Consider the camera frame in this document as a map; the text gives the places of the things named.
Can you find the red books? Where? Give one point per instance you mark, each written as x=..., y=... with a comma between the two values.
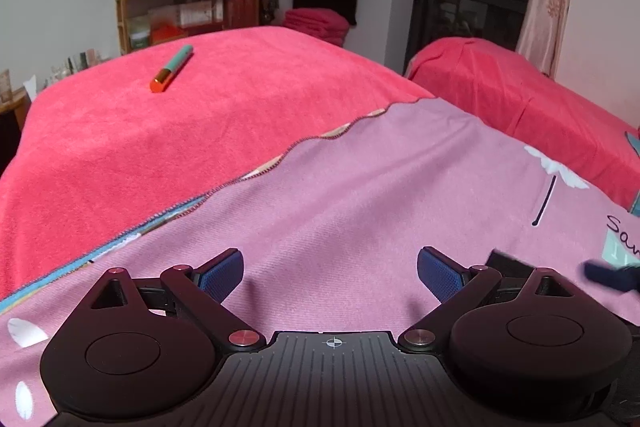
x=241, y=12

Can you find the stack of red towels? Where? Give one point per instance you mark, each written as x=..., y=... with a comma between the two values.
x=317, y=24

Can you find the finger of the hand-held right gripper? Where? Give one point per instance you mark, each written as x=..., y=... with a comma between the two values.
x=612, y=274

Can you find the orange box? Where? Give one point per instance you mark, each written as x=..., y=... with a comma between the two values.
x=166, y=34

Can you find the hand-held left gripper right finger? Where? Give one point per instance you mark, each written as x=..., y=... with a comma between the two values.
x=440, y=277

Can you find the teal and orange tube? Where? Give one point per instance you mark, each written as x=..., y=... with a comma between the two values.
x=172, y=68

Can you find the pink printed blanket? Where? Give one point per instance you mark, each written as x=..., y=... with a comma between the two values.
x=375, y=187

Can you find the wooden side table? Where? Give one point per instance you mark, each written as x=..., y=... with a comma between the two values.
x=12, y=107

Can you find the red bed blanket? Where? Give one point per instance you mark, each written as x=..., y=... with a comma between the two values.
x=200, y=142

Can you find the white tissue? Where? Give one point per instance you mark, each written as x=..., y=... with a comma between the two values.
x=31, y=87

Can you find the red pillow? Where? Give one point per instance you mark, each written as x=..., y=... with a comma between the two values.
x=525, y=87

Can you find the green lidded jar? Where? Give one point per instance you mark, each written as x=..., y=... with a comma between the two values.
x=139, y=39

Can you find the row of small bottles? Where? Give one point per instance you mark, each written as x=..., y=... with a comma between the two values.
x=75, y=64

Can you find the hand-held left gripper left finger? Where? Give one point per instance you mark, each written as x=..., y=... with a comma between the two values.
x=222, y=277

